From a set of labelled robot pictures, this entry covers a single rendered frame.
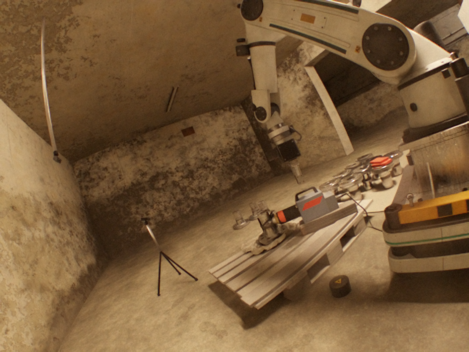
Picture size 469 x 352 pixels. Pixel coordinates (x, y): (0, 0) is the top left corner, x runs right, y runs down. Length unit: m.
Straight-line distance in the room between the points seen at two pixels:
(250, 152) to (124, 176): 4.19
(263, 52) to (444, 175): 1.26
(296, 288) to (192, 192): 5.55
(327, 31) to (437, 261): 1.08
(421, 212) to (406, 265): 0.25
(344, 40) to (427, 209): 0.77
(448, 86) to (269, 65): 1.08
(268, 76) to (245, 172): 5.89
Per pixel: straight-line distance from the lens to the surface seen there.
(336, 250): 1.43
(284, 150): 1.47
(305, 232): 1.63
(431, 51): 1.16
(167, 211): 6.33
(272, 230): 1.75
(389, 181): 2.29
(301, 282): 1.26
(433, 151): 1.03
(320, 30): 1.13
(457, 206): 0.89
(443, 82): 1.03
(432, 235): 0.92
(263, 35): 1.52
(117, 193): 6.36
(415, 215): 0.91
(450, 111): 1.02
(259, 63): 1.52
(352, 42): 1.06
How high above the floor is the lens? 0.79
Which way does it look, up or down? 1 degrees down
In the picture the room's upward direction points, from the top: 25 degrees counter-clockwise
